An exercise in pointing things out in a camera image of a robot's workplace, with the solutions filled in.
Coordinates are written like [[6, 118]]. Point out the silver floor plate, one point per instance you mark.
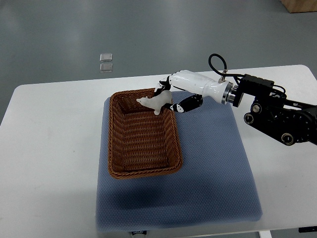
[[105, 57], [106, 67]]

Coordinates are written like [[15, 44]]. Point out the blue-grey foam mat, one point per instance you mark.
[[214, 185]]

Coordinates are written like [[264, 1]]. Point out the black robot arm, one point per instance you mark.
[[271, 113]]

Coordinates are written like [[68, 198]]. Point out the white toy polar bear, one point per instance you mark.
[[156, 102]]

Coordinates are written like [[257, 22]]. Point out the black table control panel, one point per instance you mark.
[[307, 230]]

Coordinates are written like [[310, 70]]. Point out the wooden box corner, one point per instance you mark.
[[300, 6]]

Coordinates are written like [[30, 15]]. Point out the brown wicker basket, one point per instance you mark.
[[140, 143]]

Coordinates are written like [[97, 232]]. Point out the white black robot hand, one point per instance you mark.
[[199, 85]]

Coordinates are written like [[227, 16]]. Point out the upper silver floor plate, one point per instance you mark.
[[105, 57]]

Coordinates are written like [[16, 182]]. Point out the black label tag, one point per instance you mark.
[[138, 233]]

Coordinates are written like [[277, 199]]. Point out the lower silver floor plate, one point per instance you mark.
[[106, 67]]

